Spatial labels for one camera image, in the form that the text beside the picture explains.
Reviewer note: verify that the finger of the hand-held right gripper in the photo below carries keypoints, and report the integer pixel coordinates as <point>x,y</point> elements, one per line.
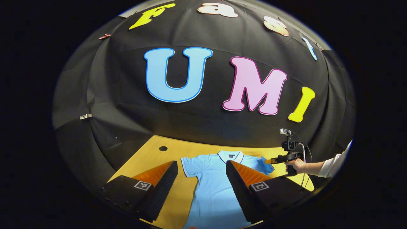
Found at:
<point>268,161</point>

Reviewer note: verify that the black backdrop cloth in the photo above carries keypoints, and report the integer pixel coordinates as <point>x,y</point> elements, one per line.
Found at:
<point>127,111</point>

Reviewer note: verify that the light blue T-shirt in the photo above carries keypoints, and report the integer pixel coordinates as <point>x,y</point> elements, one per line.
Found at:
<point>210,190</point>

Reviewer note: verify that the copper cloth clip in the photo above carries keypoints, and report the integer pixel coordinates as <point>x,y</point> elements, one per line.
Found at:
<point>105,36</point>

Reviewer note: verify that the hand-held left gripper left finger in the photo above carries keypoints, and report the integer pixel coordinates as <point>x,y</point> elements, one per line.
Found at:
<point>160,190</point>

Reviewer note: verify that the white cloth clip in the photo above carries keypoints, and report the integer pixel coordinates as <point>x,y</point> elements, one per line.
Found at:
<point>85,116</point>

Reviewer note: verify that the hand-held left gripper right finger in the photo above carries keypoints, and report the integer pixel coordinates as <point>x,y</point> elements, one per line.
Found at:
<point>240,190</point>

